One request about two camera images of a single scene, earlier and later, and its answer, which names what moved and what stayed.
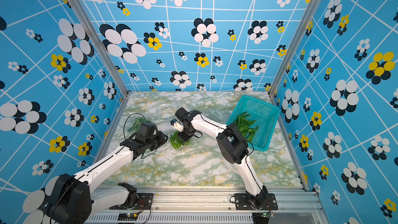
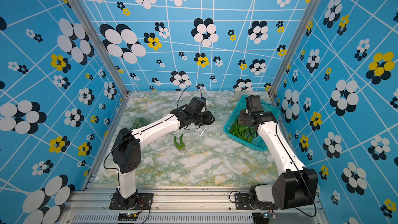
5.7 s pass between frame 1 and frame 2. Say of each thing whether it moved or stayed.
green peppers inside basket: stayed
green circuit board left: stayed
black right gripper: moved
